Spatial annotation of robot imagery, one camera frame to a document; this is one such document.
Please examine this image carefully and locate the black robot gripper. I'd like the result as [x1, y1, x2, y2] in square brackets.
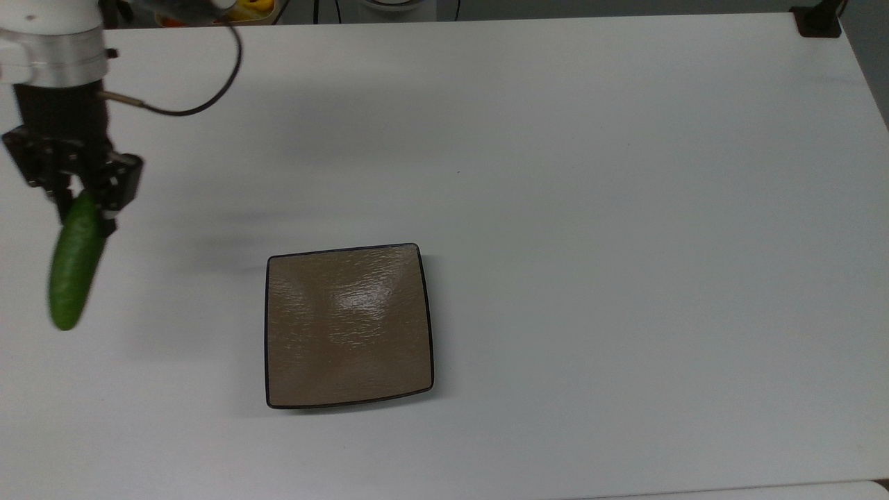
[1, 81, 145, 238]

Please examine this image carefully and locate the green cucumber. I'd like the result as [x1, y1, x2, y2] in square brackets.
[47, 190, 107, 332]

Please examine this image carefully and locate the square brown ceramic plate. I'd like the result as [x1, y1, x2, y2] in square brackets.
[265, 242, 435, 410]

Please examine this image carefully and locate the yellow toy fruit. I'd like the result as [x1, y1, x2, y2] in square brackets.
[226, 0, 276, 22]

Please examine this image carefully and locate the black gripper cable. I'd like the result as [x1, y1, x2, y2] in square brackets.
[97, 19, 244, 117]

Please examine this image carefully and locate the black table clamp mount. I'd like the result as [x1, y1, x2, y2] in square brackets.
[790, 0, 849, 38]

